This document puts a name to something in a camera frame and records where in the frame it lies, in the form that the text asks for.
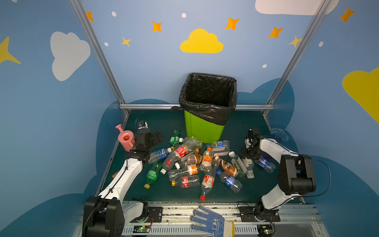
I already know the clear square bottle white cap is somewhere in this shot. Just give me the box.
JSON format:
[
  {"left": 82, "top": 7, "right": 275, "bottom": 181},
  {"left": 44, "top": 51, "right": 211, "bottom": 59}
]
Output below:
[{"left": 229, "top": 151, "right": 247, "bottom": 177}]

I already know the small Pepsi bottle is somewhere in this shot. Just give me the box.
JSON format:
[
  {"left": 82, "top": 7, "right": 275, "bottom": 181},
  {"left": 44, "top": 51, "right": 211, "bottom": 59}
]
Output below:
[{"left": 255, "top": 158, "right": 276, "bottom": 173}]

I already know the green Sprite bottle yellow cap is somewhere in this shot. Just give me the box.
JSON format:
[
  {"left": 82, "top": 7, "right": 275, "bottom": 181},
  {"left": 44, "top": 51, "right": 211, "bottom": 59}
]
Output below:
[{"left": 144, "top": 162, "right": 162, "bottom": 189}]

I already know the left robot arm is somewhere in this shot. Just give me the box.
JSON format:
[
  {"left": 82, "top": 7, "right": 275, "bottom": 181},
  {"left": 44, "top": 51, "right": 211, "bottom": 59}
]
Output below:
[{"left": 82, "top": 127, "right": 163, "bottom": 237}]

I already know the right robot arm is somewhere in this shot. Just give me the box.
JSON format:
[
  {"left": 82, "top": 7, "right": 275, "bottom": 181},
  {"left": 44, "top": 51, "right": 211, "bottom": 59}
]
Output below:
[{"left": 241, "top": 129, "right": 316, "bottom": 212}]

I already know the green bin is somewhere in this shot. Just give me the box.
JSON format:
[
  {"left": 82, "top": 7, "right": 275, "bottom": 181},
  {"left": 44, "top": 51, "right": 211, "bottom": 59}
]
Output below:
[{"left": 184, "top": 111, "right": 225, "bottom": 144}]

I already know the black bin liner bag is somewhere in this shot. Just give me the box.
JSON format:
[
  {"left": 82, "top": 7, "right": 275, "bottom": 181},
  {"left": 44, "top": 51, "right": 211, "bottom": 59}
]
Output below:
[{"left": 170, "top": 73, "right": 237, "bottom": 126}]

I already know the crushed green bottle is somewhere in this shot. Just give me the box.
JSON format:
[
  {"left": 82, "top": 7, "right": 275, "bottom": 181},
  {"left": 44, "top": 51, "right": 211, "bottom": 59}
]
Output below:
[{"left": 169, "top": 129, "right": 181, "bottom": 146}]

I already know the pink watering can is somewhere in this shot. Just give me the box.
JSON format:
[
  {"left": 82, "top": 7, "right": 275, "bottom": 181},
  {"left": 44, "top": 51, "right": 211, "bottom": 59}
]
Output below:
[{"left": 115, "top": 124, "right": 135, "bottom": 152}]

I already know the Coca-Cola bottle red label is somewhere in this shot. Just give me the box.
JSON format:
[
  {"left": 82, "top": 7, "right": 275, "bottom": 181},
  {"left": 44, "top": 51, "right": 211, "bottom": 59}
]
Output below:
[{"left": 160, "top": 141, "right": 199, "bottom": 175}]

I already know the purple ribbed vase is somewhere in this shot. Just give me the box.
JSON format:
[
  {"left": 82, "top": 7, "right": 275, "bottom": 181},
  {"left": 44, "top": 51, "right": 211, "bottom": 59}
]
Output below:
[{"left": 260, "top": 127, "right": 289, "bottom": 161}]

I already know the amber tea bottle white cap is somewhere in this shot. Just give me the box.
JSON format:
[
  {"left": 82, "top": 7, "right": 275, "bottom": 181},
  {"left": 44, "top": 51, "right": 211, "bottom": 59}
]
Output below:
[{"left": 215, "top": 156, "right": 238, "bottom": 178}]

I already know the clear bottle blue label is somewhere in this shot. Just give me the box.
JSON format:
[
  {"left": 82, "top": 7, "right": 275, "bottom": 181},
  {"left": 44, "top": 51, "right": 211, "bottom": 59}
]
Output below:
[{"left": 206, "top": 140, "right": 230, "bottom": 148}]

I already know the clear bottle grey label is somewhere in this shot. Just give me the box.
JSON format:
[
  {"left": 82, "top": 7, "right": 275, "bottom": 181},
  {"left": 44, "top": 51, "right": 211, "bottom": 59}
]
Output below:
[{"left": 212, "top": 146, "right": 231, "bottom": 157}]

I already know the brown tea bottle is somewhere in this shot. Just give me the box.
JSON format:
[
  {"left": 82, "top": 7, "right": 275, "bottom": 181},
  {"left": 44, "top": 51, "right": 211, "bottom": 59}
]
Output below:
[{"left": 174, "top": 153, "right": 202, "bottom": 169}]

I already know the clear bottle orange label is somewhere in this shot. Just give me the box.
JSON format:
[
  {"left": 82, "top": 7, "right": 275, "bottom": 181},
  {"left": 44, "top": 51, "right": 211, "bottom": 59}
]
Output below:
[{"left": 168, "top": 165, "right": 198, "bottom": 181}]

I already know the Pepsi bottle blue cap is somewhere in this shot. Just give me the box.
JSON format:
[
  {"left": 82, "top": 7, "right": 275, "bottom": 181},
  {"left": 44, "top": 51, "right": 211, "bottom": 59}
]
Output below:
[{"left": 216, "top": 170, "right": 242, "bottom": 193}]

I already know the Coke bottle yellow cap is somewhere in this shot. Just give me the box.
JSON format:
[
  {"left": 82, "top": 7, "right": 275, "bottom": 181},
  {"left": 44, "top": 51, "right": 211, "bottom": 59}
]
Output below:
[{"left": 171, "top": 175, "right": 200, "bottom": 189}]

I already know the orange label bottle orange cap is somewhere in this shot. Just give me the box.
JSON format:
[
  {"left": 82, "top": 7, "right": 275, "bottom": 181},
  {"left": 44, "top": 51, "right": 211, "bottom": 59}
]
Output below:
[{"left": 200, "top": 147, "right": 213, "bottom": 173}]

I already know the tall bottle red cap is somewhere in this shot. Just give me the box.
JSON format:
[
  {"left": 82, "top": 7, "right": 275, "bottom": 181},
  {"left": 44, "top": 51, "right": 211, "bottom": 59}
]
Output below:
[{"left": 200, "top": 160, "right": 219, "bottom": 200}]

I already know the blue dotted work glove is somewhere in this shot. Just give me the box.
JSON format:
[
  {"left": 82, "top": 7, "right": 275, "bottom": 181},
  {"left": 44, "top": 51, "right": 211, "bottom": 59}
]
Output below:
[{"left": 190, "top": 205, "right": 235, "bottom": 237}]

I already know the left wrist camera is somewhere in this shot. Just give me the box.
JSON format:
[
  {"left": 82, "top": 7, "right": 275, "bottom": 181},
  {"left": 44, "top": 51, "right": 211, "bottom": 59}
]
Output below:
[{"left": 137, "top": 120, "right": 148, "bottom": 129}]

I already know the aluminium back rail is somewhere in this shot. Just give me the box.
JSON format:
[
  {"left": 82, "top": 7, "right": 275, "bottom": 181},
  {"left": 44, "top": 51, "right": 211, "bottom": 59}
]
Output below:
[{"left": 119, "top": 104, "right": 274, "bottom": 111}]

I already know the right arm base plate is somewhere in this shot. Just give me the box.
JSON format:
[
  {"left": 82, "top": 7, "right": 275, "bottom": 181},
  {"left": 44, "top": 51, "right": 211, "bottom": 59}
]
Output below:
[{"left": 237, "top": 206, "right": 281, "bottom": 222}]

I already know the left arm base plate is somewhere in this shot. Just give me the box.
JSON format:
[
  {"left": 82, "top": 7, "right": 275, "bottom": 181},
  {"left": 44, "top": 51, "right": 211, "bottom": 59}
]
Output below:
[{"left": 131, "top": 206, "right": 163, "bottom": 223}]

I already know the left aluminium post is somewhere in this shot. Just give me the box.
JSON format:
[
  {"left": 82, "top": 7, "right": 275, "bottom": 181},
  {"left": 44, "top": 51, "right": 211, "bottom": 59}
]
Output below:
[{"left": 70, "top": 0, "right": 125, "bottom": 106}]

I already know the aluminium post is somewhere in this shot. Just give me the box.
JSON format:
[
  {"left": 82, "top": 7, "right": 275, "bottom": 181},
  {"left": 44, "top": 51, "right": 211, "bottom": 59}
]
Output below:
[
  {"left": 262, "top": 0, "right": 332, "bottom": 118},
  {"left": 70, "top": 0, "right": 125, "bottom": 106}
]

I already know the right aluminium post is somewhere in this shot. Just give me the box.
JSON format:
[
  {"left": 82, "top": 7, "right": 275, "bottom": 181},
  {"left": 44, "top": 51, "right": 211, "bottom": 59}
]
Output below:
[{"left": 262, "top": 0, "right": 332, "bottom": 118}]

